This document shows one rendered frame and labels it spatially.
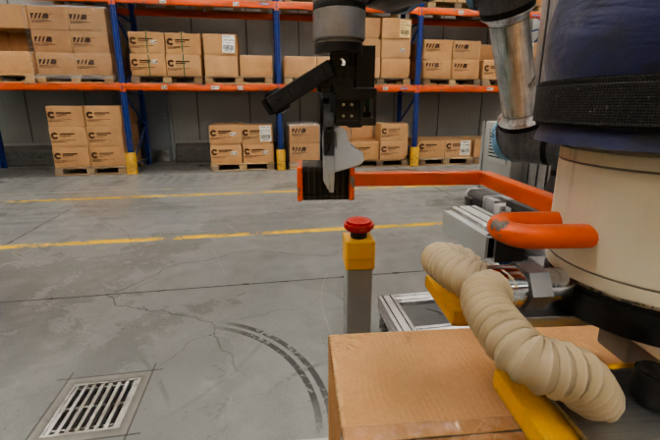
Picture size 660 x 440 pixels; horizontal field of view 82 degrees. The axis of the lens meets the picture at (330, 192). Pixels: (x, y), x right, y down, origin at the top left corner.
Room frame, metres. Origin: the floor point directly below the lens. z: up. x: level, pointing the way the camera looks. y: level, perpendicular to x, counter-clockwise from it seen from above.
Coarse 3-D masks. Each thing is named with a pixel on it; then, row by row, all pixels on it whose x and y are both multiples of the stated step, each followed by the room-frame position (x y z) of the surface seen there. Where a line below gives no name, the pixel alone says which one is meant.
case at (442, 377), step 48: (336, 336) 0.53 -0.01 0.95; (384, 336) 0.53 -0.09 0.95; (432, 336) 0.53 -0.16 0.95; (576, 336) 0.53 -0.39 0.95; (336, 384) 0.42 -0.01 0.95; (384, 384) 0.42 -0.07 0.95; (432, 384) 0.42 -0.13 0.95; (480, 384) 0.42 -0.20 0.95; (336, 432) 0.40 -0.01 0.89; (384, 432) 0.35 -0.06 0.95; (432, 432) 0.35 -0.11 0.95; (480, 432) 0.35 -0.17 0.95
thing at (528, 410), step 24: (648, 360) 0.26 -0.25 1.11; (504, 384) 0.27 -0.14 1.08; (624, 384) 0.26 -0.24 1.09; (648, 384) 0.24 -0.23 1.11; (528, 408) 0.24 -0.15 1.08; (552, 408) 0.24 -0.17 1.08; (648, 408) 0.24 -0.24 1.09; (528, 432) 0.23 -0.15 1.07; (552, 432) 0.22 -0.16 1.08; (576, 432) 0.22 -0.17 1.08; (600, 432) 0.21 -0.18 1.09; (624, 432) 0.21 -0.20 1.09; (648, 432) 0.21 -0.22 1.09
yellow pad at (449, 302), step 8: (512, 264) 0.44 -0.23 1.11; (432, 280) 0.46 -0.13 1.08; (432, 288) 0.44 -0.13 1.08; (440, 288) 0.43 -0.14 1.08; (432, 296) 0.44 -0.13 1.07; (440, 296) 0.42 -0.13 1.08; (448, 296) 0.41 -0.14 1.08; (456, 296) 0.41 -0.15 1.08; (440, 304) 0.41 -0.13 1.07; (448, 304) 0.39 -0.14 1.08; (456, 304) 0.39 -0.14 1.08; (448, 312) 0.39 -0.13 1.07; (456, 312) 0.38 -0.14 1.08; (448, 320) 0.39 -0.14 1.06; (456, 320) 0.38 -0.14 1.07; (464, 320) 0.38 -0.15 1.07
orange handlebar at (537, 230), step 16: (368, 176) 0.58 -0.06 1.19; (384, 176) 0.58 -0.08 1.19; (400, 176) 0.58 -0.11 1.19; (416, 176) 0.58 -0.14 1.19; (432, 176) 0.58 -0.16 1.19; (448, 176) 0.59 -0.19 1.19; (464, 176) 0.59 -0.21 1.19; (480, 176) 0.59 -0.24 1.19; (496, 176) 0.55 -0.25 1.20; (512, 192) 0.50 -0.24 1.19; (528, 192) 0.46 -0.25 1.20; (544, 192) 0.44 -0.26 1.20; (544, 208) 0.42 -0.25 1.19; (496, 224) 0.33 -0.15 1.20; (512, 224) 0.32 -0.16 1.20; (528, 224) 0.32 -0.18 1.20; (544, 224) 0.32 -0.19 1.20; (560, 224) 0.32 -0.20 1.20; (576, 224) 0.32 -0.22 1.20; (496, 240) 0.33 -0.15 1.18; (512, 240) 0.31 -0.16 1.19; (528, 240) 0.31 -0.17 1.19; (544, 240) 0.31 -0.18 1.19; (560, 240) 0.31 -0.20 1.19; (576, 240) 0.31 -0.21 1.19; (592, 240) 0.31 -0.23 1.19
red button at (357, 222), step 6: (360, 216) 0.86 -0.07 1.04; (348, 222) 0.82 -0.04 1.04; (354, 222) 0.82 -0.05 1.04; (360, 222) 0.82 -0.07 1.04; (366, 222) 0.82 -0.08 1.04; (372, 222) 0.84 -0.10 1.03; (348, 228) 0.81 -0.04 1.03; (354, 228) 0.80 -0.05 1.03; (360, 228) 0.80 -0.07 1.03; (366, 228) 0.81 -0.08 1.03; (372, 228) 0.82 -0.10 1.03; (354, 234) 0.82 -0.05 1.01; (360, 234) 0.82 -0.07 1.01; (366, 234) 0.83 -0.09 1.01
